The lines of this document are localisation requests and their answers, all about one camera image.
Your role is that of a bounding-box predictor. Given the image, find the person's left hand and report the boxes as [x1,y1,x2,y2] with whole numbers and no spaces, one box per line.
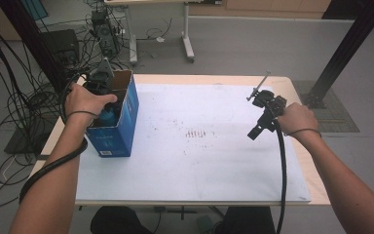
[65,82,118,116]

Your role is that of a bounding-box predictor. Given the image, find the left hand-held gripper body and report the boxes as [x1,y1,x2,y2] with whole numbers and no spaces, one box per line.
[84,58,115,96]

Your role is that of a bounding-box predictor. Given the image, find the black wrist band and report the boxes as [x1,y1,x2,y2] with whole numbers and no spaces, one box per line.
[284,128,322,138]
[65,110,99,120]

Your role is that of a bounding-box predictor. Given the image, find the black equipment box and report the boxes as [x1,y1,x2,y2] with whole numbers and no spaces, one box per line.
[41,28,81,66]

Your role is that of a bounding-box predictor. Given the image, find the person's left leg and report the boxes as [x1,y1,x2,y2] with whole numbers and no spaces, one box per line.
[90,206,154,234]

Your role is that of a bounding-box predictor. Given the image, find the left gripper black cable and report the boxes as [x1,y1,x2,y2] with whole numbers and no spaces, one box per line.
[19,72,90,204]

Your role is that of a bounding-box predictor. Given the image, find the person's leg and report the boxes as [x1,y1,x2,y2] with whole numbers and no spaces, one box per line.
[90,206,154,234]
[213,206,278,234]

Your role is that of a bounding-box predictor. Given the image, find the white table mat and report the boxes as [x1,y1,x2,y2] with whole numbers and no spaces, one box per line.
[75,83,312,203]

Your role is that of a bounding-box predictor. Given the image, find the black metal stand post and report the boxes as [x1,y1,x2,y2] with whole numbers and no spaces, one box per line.
[304,0,374,109]
[0,0,70,96]

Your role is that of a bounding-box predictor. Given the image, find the black stand base plate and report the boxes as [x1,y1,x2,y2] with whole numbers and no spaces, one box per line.
[4,116,62,156]

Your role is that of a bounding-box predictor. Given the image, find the white desk frame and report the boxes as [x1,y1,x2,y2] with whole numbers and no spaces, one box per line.
[105,0,223,65]

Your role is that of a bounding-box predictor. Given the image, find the bundle of black floor cables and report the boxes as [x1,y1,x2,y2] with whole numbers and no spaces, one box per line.
[0,0,131,211]

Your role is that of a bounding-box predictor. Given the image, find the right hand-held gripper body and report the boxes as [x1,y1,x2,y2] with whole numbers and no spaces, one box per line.
[246,71,288,123]

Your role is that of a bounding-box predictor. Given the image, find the wooden table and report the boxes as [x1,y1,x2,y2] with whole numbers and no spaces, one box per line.
[28,73,332,208]

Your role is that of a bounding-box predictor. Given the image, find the grey grid floor mat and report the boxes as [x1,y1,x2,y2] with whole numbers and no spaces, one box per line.
[292,80,360,134]

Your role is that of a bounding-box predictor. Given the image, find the person's right leg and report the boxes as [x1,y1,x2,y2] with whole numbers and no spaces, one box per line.
[213,206,278,234]

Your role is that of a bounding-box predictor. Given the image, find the light blue bottle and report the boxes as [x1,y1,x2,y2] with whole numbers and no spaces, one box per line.
[97,108,119,128]

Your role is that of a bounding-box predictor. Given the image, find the blue cardboard box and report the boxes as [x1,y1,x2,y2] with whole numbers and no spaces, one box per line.
[86,69,140,159]

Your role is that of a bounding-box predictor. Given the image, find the person's right hand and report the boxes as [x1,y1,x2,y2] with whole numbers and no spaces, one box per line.
[277,101,319,136]

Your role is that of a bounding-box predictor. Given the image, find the black computer tower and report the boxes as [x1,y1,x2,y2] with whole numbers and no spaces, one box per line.
[91,9,122,59]

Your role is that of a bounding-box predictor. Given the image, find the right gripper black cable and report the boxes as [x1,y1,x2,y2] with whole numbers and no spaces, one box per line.
[272,118,288,234]

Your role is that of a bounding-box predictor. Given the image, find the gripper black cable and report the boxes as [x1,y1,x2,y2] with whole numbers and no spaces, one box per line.
[272,118,288,234]
[19,72,90,204]

